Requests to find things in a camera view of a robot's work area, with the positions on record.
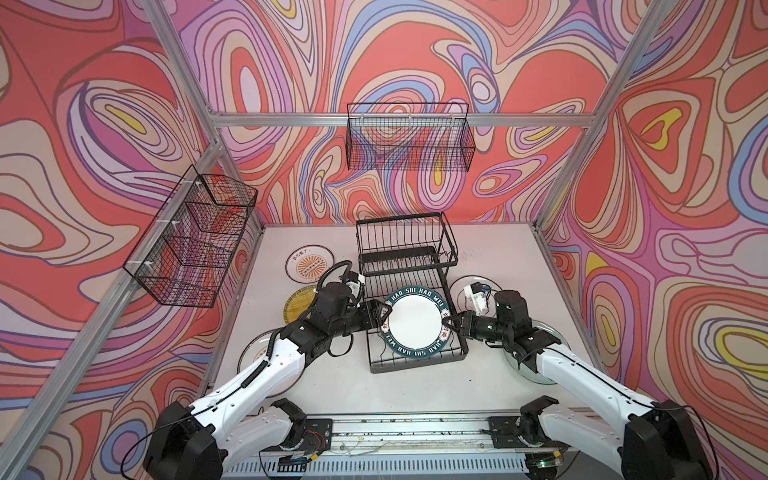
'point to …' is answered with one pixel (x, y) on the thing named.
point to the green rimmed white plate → (415, 326)
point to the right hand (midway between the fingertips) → (445, 327)
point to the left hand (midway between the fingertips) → (389, 309)
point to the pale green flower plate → (553, 331)
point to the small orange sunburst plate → (306, 264)
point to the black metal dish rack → (401, 251)
